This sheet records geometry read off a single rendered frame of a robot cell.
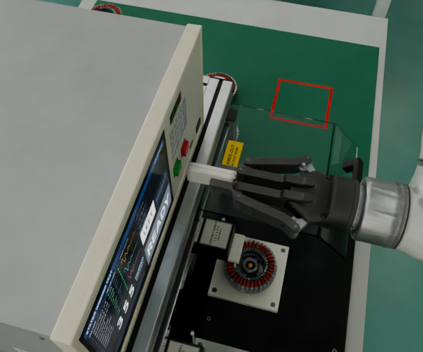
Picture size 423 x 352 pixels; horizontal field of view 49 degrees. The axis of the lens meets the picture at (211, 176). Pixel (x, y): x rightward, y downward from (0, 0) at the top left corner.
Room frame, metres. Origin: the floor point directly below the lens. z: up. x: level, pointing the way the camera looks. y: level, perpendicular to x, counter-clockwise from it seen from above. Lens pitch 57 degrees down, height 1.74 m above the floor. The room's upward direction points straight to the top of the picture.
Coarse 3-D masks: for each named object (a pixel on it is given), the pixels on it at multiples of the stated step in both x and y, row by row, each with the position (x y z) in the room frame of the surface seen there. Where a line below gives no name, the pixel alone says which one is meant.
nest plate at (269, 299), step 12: (276, 252) 0.42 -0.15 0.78; (216, 264) 0.39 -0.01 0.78; (240, 264) 0.39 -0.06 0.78; (216, 276) 0.37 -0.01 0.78; (252, 276) 0.37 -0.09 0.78; (276, 276) 0.37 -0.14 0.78; (216, 288) 0.34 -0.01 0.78; (228, 288) 0.34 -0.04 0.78; (276, 288) 0.34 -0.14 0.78; (228, 300) 0.31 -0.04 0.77; (240, 300) 0.31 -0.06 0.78; (252, 300) 0.31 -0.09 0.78; (264, 300) 0.31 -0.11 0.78; (276, 300) 0.31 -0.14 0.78; (276, 312) 0.29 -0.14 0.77
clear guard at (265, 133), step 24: (240, 120) 0.56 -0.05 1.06; (264, 120) 0.56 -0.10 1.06; (288, 120) 0.56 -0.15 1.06; (312, 120) 0.56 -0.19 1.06; (264, 144) 0.51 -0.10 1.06; (288, 144) 0.51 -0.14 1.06; (312, 144) 0.51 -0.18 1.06; (336, 144) 0.51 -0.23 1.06; (336, 168) 0.46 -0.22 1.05; (216, 192) 0.41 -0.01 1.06; (240, 216) 0.36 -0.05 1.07; (336, 240) 0.33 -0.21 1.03
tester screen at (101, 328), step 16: (160, 160) 0.33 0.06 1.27; (160, 176) 0.32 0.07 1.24; (144, 192) 0.28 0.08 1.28; (144, 208) 0.27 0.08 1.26; (128, 224) 0.23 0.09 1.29; (128, 240) 0.22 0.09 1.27; (128, 256) 0.21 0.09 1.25; (144, 256) 0.24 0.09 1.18; (112, 272) 0.18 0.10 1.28; (128, 272) 0.20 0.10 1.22; (112, 288) 0.17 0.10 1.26; (128, 288) 0.19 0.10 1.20; (112, 304) 0.16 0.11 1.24; (96, 320) 0.13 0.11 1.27; (112, 320) 0.15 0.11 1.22; (128, 320) 0.17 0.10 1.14; (96, 336) 0.12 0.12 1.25; (112, 336) 0.14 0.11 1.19
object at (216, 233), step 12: (204, 228) 0.41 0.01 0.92; (216, 228) 0.41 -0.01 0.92; (228, 228) 0.41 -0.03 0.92; (204, 240) 0.38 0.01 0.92; (216, 240) 0.38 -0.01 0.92; (228, 240) 0.38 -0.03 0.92; (240, 240) 0.40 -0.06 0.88; (204, 252) 0.37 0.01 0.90; (216, 252) 0.37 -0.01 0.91; (228, 252) 0.37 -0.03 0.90; (240, 252) 0.38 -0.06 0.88
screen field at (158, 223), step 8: (168, 184) 0.34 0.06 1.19; (168, 192) 0.34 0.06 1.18; (168, 200) 0.33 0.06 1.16; (160, 208) 0.31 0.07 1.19; (168, 208) 0.33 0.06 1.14; (160, 216) 0.30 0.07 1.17; (160, 224) 0.30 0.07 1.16; (152, 232) 0.27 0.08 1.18; (160, 232) 0.29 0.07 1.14; (152, 240) 0.27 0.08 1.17; (152, 248) 0.26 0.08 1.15
